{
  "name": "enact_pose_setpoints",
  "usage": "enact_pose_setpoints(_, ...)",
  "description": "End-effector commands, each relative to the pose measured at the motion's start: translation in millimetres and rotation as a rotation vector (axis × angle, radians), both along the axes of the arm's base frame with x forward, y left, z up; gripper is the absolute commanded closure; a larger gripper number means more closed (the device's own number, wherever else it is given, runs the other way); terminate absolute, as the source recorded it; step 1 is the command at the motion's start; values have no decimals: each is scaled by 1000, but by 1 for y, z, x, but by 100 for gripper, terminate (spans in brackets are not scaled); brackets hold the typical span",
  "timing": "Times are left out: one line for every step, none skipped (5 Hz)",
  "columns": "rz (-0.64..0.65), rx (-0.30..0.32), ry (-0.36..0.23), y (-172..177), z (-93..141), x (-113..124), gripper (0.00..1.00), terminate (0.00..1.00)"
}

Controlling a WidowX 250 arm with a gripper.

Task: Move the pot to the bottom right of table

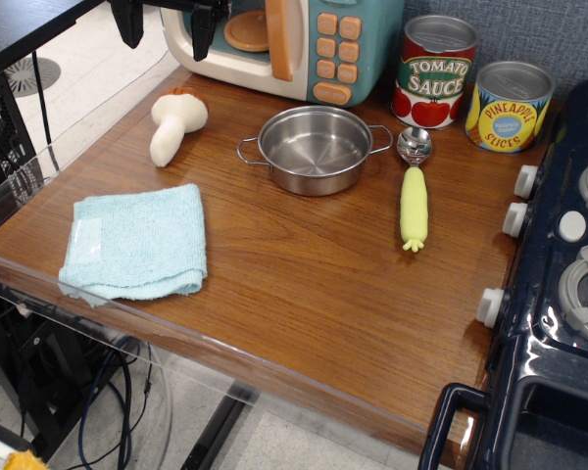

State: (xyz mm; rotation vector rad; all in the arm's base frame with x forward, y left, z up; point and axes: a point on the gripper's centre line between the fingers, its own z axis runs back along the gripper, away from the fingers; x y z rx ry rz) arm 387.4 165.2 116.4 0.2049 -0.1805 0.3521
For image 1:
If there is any black side table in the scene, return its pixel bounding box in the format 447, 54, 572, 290
0, 0, 102, 73

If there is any blue cable on floor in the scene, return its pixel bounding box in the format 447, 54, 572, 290
77, 345, 133, 470

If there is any toy microwave oven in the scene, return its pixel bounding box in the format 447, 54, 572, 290
161, 1, 404, 108

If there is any pineapple slices can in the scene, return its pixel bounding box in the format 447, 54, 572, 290
465, 61, 555, 154

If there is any tomato sauce can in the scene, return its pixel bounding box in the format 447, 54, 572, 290
392, 15, 479, 129

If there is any black cable on floor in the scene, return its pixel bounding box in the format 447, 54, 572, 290
68, 342, 153, 470

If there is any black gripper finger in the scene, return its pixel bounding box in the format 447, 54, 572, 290
110, 0, 143, 49
191, 4, 218, 62

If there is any yellow fuzzy object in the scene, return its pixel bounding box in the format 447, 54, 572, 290
2, 450, 48, 470

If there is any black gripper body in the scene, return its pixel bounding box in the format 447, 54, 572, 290
126, 0, 231, 14

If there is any plush mushroom toy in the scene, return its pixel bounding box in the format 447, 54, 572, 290
149, 87, 209, 167

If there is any light blue folded towel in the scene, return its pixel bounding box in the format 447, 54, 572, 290
59, 184, 208, 306

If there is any scoop with yellow handle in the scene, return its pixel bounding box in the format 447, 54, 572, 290
397, 126, 432, 253

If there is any dark blue toy stove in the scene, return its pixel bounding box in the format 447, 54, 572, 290
418, 80, 588, 469

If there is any silver metal pot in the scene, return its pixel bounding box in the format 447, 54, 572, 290
237, 105, 394, 197

